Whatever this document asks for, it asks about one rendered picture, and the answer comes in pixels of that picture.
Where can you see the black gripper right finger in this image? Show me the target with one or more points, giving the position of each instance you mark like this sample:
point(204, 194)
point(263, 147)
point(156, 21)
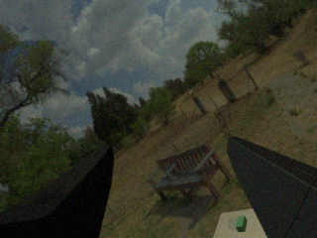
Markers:
point(282, 192)

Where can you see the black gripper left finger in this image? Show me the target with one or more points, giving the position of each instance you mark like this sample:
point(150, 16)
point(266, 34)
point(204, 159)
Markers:
point(71, 206)

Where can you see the small green block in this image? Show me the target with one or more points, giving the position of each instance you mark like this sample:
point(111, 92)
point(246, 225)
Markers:
point(241, 223)

